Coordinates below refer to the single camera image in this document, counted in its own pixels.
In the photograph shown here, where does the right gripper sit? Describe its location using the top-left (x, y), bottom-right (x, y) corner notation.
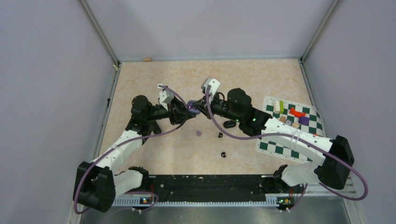
top-left (193, 91), bottom-right (242, 123)

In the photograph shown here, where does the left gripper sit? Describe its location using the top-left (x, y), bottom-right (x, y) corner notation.
top-left (145, 94), bottom-right (196, 125)

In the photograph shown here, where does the purple earbud charging case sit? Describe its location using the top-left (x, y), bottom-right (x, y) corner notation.
top-left (187, 100), bottom-right (201, 115)

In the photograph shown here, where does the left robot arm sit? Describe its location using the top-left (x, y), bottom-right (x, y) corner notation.
top-left (73, 95), bottom-right (196, 214)

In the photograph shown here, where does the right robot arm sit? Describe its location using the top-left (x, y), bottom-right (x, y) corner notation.
top-left (192, 87), bottom-right (356, 192)

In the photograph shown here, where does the black earbud charging case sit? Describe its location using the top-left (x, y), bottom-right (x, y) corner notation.
top-left (223, 120), bottom-right (237, 129)

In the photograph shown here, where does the black rectangular bar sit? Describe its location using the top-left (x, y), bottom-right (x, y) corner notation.
top-left (150, 121), bottom-right (162, 135)

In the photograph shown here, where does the yellow-green white block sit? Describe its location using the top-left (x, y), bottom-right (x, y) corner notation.
top-left (273, 100), bottom-right (284, 114)

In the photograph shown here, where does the small cork piece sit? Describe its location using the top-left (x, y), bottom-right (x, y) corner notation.
top-left (143, 57), bottom-right (152, 62)

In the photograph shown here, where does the red block upper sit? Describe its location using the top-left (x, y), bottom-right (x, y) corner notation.
top-left (289, 107), bottom-right (306, 118)

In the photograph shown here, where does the green white chessboard mat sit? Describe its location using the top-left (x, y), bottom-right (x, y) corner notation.
top-left (255, 96), bottom-right (326, 163)

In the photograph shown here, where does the purple block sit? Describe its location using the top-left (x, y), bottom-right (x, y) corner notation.
top-left (298, 116), bottom-right (310, 126)

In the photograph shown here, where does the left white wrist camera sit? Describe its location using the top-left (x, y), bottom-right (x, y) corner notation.
top-left (157, 84), bottom-right (174, 111)

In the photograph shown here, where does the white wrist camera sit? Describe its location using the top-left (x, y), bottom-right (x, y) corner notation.
top-left (157, 84), bottom-right (174, 111)
top-left (201, 77), bottom-right (220, 96)

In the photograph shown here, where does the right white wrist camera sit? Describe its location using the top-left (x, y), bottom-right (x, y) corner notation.
top-left (201, 77), bottom-right (220, 96)

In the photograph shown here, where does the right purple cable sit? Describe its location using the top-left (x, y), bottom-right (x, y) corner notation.
top-left (205, 85), bottom-right (369, 211)

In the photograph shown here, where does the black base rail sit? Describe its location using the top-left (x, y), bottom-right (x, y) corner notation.
top-left (134, 175), bottom-right (303, 207)

